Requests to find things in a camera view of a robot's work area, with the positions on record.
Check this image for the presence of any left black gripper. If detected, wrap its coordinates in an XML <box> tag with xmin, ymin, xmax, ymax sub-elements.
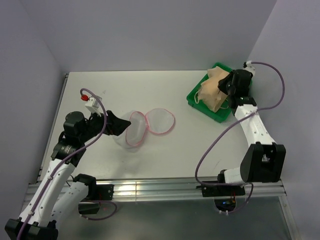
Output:
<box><xmin>78</xmin><ymin>107</ymin><xmax>130</xmax><ymax>143</ymax></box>

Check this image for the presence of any beige bra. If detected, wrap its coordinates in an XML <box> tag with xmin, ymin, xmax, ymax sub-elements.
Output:
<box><xmin>194</xmin><ymin>66</ymin><xmax>229</xmax><ymax>113</ymax></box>

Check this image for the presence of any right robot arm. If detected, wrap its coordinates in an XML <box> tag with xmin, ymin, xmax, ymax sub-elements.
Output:
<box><xmin>216</xmin><ymin>66</ymin><xmax>286</xmax><ymax>195</ymax></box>

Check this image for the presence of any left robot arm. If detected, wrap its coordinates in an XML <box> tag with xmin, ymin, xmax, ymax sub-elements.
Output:
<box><xmin>4</xmin><ymin>110</ymin><xmax>131</xmax><ymax>240</ymax></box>

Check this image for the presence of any green plastic tray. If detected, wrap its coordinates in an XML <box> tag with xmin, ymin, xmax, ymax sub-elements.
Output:
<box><xmin>186</xmin><ymin>62</ymin><xmax>253</xmax><ymax>124</ymax></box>

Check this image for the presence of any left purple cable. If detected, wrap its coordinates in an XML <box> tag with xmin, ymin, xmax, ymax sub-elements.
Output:
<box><xmin>16</xmin><ymin>88</ymin><xmax>109</xmax><ymax>240</ymax></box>

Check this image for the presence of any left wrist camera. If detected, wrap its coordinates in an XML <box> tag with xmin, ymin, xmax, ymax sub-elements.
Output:
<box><xmin>80</xmin><ymin>94</ymin><xmax>102</xmax><ymax>117</ymax></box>

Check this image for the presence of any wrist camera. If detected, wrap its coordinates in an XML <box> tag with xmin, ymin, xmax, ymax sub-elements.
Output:
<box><xmin>243</xmin><ymin>60</ymin><xmax>256</xmax><ymax>76</ymax></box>
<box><xmin>80</xmin><ymin>94</ymin><xmax>102</xmax><ymax>117</ymax></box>

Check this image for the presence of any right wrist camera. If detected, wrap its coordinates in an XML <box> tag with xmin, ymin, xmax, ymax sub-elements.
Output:
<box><xmin>243</xmin><ymin>60</ymin><xmax>256</xmax><ymax>76</ymax></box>

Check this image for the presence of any aluminium mounting rail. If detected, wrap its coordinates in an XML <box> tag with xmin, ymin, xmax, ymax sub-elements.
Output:
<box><xmin>22</xmin><ymin>177</ymin><xmax>287</xmax><ymax>208</ymax></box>

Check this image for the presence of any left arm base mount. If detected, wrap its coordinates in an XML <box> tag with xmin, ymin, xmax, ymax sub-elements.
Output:
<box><xmin>78</xmin><ymin>184</ymin><xmax>114</xmax><ymax>216</ymax></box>

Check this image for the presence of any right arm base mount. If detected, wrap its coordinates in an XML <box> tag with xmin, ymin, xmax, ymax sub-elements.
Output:
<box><xmin>196</xmin><ymin>184</ymin><xmax>246</xmax><ymax>215</ymax></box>

